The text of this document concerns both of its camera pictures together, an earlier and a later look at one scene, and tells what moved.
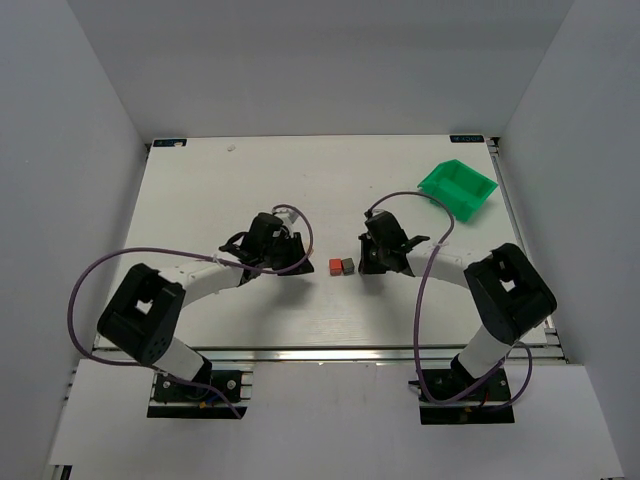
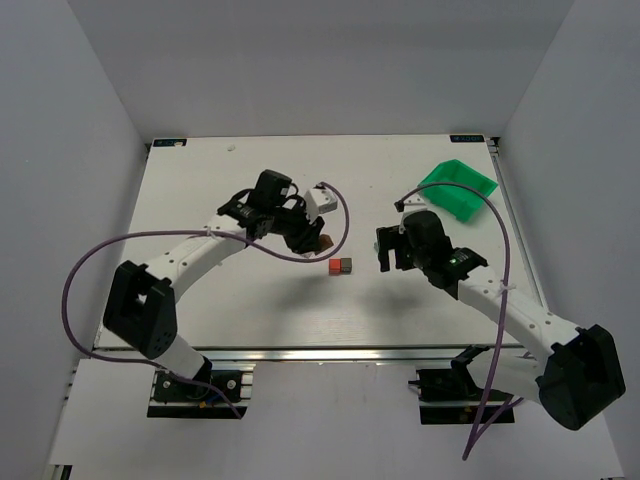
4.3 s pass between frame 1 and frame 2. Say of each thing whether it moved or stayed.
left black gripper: moved
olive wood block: stayed
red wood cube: stayed
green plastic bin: stayed
